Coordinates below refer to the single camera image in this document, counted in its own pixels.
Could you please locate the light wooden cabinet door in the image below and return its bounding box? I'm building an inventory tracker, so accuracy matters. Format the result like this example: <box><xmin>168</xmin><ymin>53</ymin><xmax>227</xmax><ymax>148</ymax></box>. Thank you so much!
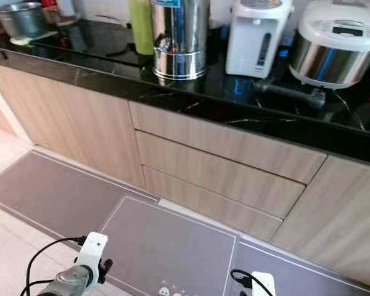
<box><xmin>0</xmin><ymin>62</ymin><xmax>146</xmax><ymax>189</ymax></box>
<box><xmin>270</xmin><ymin>154</ymin><xmax>370</xmax><ymax>289</ymax></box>

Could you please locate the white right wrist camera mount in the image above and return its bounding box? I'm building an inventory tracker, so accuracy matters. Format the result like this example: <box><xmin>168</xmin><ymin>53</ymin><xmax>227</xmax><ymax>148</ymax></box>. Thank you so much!
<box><xmin>251</xmin><ymin>271</ymin><xmax>275</xmax><ymax>296</ymax></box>

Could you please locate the pale round trivet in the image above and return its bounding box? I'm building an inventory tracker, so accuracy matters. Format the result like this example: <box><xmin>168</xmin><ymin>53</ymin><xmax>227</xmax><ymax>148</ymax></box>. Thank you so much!
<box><xmin>11</xmin><ymin>36</ymin><xmax>35</xmax><ymax>46</ymax></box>

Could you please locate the green tumbler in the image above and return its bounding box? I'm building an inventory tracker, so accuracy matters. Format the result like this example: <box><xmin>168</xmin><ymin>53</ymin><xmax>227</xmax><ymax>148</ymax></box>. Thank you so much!
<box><xmin>128</xmin><ymin>0</ymin><xmax>155</xmax><ymax>56</ymax></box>

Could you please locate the steel water urn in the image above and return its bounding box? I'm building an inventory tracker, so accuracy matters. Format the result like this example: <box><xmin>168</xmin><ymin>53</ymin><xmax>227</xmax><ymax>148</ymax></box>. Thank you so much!
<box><xmin>151</xmin><ymin>0</ymin><xmax>210</xmax><ymax>81</ymax></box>

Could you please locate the white electric thermo pot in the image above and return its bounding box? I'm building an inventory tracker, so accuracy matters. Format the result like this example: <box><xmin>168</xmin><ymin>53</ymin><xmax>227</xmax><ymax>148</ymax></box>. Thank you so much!
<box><xmin>225</xmin><ymin>0</ymin><xmax>294</xmax><ymax>78</ymax></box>

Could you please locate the white jar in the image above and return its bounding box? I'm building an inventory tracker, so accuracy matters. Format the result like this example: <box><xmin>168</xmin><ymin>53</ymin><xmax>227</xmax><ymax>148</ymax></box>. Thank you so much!
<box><xmin>55</xmin><ymin>0</ymin><xmax>78</xmax><ymax>19</ymax></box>

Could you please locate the white steel rice cooker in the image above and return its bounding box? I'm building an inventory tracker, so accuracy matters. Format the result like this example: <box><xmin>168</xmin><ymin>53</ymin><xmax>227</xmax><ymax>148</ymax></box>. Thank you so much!
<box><xmin>290</xmin><ymin>0</ymin><xmax>370</xmax><ymax>89</ymax></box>

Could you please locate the black glass cooktop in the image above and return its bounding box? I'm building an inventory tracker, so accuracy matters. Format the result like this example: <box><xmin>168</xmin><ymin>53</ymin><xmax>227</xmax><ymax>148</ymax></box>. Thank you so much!
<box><xmin>25</xmin><ymin>22</ymin><xmax>158</xmax><ymax>67</ymax></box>

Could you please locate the grey floor mat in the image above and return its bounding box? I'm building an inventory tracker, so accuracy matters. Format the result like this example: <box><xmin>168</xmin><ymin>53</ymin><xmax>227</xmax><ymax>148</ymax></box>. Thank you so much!
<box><xmin>0</xmin><ymin>150</ymin><xmax>160</xmax><ymax>238</ymax></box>
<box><xmin>222</xmin><ymin>240</ymin><xmax>370</xmax><ymax>296</ymax></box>

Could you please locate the light wooden drawer front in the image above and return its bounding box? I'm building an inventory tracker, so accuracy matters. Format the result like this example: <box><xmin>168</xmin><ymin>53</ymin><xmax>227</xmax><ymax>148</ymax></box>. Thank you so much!
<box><xmin>142</xmin><ymin>165</ymin><xmax>283</xmax><ymax>241</ymax></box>
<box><xmin>128</xmin><ymin>102</ymin><xmax>327</xmax><ymax>184</ymax></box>
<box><xmin>136</xmin><ymin>131</ymin><xmax>306</xmax><ymax>218</ymax></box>

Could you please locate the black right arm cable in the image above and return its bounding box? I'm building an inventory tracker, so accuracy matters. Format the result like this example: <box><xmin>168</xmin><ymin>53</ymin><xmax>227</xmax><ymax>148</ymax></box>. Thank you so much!
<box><xmin>230</xmin><ymin>269</ymin><xmax>263</xmax><ymax>296</ymax></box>

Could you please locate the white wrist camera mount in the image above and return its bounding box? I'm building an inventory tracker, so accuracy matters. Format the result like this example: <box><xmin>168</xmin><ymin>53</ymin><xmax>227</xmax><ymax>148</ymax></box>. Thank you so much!
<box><xmin>251</xmin><ymin>271</ymin><xmax>275</xmax><ymax>296</ymax></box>
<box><xmin>75</xmin><ymin>232</ymin><xmax>109</xmax><ymax>272</ymax></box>

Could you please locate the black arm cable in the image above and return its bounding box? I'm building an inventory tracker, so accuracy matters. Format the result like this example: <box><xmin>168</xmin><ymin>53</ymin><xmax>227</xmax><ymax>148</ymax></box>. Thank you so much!
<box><xmin>230</xmin><ymin>269</ymin><xmax>263</xmax><ymax>296</ymax></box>
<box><xmin>25</xmin><ymin>236</ymin><xmax>87</xmax><ymax>296</ymax></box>

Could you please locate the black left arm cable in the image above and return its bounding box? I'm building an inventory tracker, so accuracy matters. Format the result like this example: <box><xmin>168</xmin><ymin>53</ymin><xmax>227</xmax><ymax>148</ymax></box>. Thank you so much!
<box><xmin>25</xmin><ymin>236</ymin><xmax>87</xmax><ymax>296</ymax></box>

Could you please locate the small steel pot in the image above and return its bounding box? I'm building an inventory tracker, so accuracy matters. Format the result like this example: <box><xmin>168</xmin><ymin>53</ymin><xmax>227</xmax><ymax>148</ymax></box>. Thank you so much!
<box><xmin>11</xmin><ymin>1</ymin><xmax>59</xmax><ymax>39</ymax></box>

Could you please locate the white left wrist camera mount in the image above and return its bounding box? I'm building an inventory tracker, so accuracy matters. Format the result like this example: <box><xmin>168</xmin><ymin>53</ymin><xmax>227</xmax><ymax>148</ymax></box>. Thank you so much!
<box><xmin>75</xmin><ymin>232</ymin><xmax>109</xmax><ymax>272</ymax></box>

